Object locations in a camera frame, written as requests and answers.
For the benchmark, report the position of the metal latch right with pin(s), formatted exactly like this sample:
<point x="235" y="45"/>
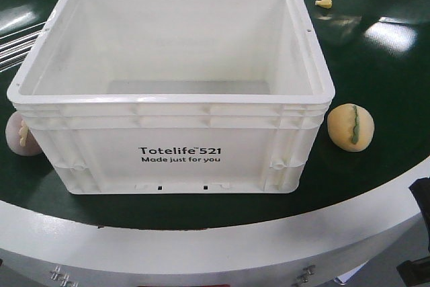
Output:
<point x="303" y="278"/>

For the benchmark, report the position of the white plastic Totelife crate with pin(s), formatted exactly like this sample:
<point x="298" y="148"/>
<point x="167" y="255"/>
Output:
<point x="175" y="96"/>

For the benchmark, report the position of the pink plush bun toy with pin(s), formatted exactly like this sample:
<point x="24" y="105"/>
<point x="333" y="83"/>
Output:
<point x="19" y="137"/>

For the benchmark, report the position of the small yellow toy piece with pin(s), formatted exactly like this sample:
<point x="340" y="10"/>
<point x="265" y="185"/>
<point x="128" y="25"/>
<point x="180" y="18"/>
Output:
<point x="326" y="4"/>

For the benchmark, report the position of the metal latch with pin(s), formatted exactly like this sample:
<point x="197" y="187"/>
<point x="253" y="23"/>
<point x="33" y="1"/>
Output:
<point x="63" y="278"/>
<point x="303" y="278"/>

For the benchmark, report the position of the white round conveyor rim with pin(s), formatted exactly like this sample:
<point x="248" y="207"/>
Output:
<point x="335" y="239"/>

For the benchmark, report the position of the yellow plush bun green stripe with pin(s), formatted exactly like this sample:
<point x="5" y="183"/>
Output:
<point x="350" y="127"/>

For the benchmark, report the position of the black device at edge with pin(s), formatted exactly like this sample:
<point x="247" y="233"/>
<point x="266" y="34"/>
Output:
<point x="420" y="191"/>

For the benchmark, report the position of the metal rods bundle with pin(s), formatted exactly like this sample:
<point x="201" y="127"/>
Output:
<point x="16" y="45"/>

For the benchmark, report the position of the metal latch left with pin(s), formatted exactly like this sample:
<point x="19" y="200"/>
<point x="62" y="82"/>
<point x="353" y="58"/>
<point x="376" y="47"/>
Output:
<point x="63" y="278"/>

